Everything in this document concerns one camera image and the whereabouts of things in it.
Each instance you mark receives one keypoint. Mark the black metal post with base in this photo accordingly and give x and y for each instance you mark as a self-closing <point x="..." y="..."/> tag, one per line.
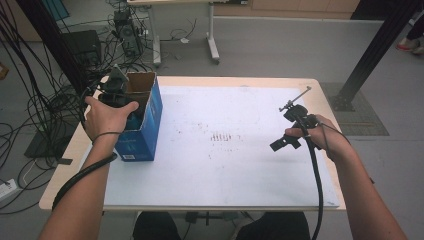
<point x="376" y="50"/>

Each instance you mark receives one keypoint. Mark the person's right hand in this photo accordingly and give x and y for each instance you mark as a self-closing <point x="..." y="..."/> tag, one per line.
<point x="330" y="141"/>

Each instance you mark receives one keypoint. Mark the black slanted metal post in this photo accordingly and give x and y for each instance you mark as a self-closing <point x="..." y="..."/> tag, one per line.
<point x="53" y="43"/>

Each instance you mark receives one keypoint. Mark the black box on floor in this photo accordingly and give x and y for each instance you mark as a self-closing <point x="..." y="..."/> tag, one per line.
<point x="83" y="46"/>

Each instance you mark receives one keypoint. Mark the white desk frame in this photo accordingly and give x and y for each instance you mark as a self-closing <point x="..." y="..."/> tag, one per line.
<point x="212" y="36"/>

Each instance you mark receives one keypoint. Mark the person's leg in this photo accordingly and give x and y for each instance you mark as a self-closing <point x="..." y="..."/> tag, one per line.
<point x="156" y="226"/>
<point x="276" y="227"/>
<point x="416" y="28"/>

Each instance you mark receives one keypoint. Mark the person's left hand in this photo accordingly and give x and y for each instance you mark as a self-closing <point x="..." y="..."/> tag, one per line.
<point x="105" y="120"/>

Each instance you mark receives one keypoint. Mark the blue cardboard box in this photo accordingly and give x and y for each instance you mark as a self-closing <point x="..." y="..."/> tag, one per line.
<point x="143" y="143"/>

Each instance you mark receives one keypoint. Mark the person's left leg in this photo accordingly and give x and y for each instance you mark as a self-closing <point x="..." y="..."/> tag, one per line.
<point x="156" y="226"/>

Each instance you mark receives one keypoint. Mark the wooden cabinet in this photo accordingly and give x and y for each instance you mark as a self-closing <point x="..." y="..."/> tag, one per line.
<point x="286" y="8"/>

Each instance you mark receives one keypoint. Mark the person's right leg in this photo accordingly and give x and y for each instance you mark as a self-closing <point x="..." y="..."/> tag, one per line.
<point x="276" y="227"/>

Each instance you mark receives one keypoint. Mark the black tape strip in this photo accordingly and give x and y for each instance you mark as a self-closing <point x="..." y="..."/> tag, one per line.
<point x="65" y="161"/>

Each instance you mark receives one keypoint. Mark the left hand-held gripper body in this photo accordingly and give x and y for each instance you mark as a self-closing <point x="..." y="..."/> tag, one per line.
<point x="115" y="91"/>

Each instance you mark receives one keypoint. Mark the black under-table bracket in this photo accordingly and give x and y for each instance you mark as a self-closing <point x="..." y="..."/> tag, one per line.
<point x="201" y="218"/>

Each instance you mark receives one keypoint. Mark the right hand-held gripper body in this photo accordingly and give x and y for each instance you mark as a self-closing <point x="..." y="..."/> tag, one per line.
<point x="301" y="115"/>

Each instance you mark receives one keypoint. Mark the white table mat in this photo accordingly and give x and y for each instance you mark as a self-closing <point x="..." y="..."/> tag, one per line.
<point x="216" y="176"/>

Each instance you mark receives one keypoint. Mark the grey floor hatch plate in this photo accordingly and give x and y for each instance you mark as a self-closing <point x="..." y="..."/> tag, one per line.
<point x="370" y="120"/>

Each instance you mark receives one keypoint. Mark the white power strip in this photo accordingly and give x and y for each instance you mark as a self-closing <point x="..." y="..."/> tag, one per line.
<point x="7" y="190"/>

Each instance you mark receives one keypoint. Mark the black floor mat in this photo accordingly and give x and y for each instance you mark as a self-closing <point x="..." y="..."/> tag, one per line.
<point x="43" y="146"/>

